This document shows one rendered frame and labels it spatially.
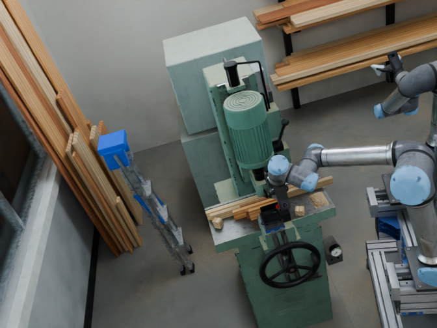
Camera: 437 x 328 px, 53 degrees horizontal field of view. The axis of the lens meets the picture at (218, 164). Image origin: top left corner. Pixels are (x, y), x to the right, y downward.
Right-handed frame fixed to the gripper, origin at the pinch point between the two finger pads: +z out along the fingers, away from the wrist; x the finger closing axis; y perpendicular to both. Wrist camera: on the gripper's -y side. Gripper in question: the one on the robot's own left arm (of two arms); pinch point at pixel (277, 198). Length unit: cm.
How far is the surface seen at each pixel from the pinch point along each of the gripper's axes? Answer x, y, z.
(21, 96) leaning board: 118, 115, 24
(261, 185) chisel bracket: 3.9, 10.4, 7.6
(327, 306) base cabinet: -16, -46, 82
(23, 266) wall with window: 135, 18, 37
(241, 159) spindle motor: 10.1, 19.9, -8.0
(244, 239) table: 19.1, -8.8, 18.1
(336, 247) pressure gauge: -22.9, -23.7, 31.4
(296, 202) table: -11.0, 1.8, 21.7
